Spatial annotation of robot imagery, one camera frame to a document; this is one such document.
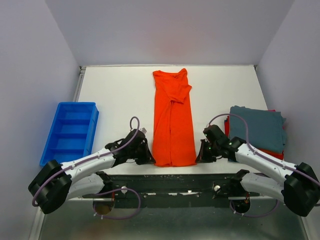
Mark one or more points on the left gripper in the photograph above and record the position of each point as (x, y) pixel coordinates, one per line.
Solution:
(148, 158)

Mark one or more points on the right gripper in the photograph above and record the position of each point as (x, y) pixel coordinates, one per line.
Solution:
(202, 157)

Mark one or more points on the orange t shirt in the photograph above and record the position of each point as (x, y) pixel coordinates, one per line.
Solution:
(173, 142)

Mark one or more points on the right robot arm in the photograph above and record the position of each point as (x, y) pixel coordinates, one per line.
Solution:
(295, 185)

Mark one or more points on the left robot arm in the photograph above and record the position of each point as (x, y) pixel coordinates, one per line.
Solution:
(57, 182)

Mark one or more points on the folded teal t shirt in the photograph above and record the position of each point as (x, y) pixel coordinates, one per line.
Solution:
(264, 130)

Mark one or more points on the folded red t shirt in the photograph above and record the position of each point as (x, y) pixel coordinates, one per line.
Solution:
(274, 154)

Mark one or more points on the blue plastic bin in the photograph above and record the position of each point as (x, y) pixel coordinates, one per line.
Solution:
(72, 132)

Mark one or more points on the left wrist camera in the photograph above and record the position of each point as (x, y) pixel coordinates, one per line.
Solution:
(143, 130)

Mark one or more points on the black mounting base rail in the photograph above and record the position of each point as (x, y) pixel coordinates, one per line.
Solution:
(169, 190)

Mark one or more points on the aluminium frame rail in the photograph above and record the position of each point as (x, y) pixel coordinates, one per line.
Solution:
(39, 215)

